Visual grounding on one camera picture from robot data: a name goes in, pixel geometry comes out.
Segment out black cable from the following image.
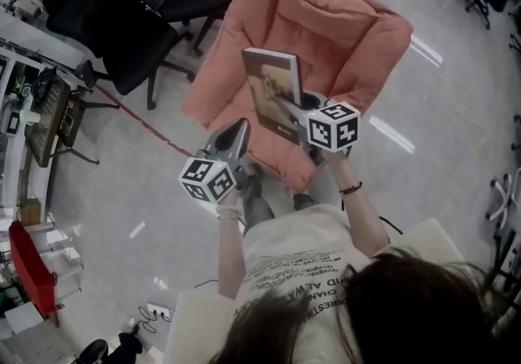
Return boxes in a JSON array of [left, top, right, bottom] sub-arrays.
[[136, 278, 221, 335]]

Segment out black cord bracelet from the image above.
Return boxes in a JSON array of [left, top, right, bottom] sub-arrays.
[[338, 181, 364, 196]]

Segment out white power strip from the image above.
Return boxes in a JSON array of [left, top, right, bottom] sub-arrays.
[[145, 302, 177, 323]]

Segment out cardboard box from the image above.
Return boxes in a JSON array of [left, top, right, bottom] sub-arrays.
[[18, 197, 45, 226]]

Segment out white bead bracelet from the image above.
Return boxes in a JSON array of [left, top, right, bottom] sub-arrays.
[[215, 201, 242, 221]]

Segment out person's left forearm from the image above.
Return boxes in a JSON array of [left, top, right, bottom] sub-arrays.
[[217, 215, 250, 301]]

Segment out black folding table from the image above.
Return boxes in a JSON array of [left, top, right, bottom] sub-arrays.
[[23, 76, 122, 169]]

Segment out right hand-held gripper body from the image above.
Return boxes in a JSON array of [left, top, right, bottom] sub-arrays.
[[291, 99, 362, 167]]

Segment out white office chair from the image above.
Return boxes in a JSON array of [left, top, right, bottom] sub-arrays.
[[484, 168, 521, 234]]

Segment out white shelving rack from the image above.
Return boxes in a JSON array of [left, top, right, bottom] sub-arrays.
[[0, 0, 85, 211]]

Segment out person's white printed shirt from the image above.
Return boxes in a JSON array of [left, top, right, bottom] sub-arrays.
[[162, 205, 465, 364]]

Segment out person's grey trouser legs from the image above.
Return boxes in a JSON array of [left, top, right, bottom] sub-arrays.
[[239, 162, 317, 238]]

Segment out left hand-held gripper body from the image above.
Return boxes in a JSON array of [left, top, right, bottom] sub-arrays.
[[177, 148, 248, 204]]

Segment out person's right forearm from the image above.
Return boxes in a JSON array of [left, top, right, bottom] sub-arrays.
[[326, 149, 391, 258]]

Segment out brown cover book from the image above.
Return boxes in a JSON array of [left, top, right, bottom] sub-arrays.
[[241, 47, 310, 147]]

